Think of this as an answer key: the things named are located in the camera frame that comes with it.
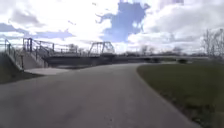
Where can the steel truss bridge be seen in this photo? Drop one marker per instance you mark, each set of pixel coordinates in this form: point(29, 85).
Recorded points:
point(101, 48)

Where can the grey asphalt path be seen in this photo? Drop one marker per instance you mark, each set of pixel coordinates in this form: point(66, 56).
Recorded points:
point(100, 100)

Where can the pale concrete slab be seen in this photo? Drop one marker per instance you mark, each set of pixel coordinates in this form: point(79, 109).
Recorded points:
point(46, 71)

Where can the green grass field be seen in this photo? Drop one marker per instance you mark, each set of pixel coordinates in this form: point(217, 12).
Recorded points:
point(190, 83)

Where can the concrete ramp with stairs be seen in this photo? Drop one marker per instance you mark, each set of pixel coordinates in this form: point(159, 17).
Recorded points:
point(31, 60)

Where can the metal stair railing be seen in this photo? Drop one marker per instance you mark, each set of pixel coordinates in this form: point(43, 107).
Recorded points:
point(33, 46)

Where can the bare trees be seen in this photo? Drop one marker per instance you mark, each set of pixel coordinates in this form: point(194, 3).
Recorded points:
point(213, 43)

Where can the grass slope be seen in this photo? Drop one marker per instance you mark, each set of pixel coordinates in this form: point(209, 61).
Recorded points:
point(8, 71)

